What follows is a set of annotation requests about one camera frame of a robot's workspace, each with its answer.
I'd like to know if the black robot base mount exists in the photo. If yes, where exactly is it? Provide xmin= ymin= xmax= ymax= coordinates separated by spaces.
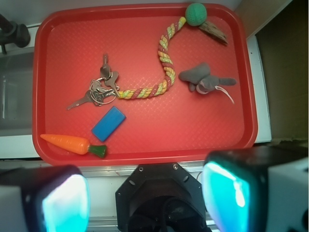
xmin=115 ymin=163 xmax=211 ymax=232

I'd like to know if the blue rectangular block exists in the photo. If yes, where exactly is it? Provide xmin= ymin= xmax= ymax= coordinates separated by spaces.
xmin=92 ymin=106 xmax=126 ymax=142

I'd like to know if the brown cardboard box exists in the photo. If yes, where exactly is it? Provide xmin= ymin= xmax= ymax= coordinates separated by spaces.
xmin=256 ymin=0 xmax=309 ymax=141

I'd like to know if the brown wood piece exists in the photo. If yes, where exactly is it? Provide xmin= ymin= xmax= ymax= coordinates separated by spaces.
xmin=198 ymin=21 xmax=228 ymax=45

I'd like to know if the grey toy sink basin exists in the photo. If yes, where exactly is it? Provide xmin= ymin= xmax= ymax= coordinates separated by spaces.
xmin=0 ymin=52 xmax=34 ymax=136

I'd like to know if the red plastic tray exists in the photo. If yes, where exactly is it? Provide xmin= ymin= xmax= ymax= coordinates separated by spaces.
xmin=32 ymin=3 xmax=258 ymax=166

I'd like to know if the green ball rope toy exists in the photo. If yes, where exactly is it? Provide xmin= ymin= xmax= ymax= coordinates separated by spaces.
xmin=117 ymin=3 xmax=207 ymax=100

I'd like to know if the grey toy faucet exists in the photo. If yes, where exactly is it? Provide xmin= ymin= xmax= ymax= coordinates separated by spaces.
xmin=0 ymin=15 xmax=31 ymax=55

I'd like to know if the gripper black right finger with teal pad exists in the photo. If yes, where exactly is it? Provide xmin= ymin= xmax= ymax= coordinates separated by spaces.
xmin=201 ymin=145 xmax=309 ymax=232

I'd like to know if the silver key bunch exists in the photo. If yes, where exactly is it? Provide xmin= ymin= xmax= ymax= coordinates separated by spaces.
xmin=66 ymin=54 xmax=120 ymax=110

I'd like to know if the grey plush mouse toy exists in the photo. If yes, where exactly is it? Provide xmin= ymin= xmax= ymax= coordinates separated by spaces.
xmin=179 ymin=62 xmax=237 ymax=104

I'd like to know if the orange toy carrot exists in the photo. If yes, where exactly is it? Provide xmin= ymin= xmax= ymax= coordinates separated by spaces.
xmin=40 ymin=134 xmax=107 ymax=158

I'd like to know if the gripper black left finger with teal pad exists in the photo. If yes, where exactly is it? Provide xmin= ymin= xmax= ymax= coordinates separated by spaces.
xmin=0 ymin=165 xmax=90 ymax=232

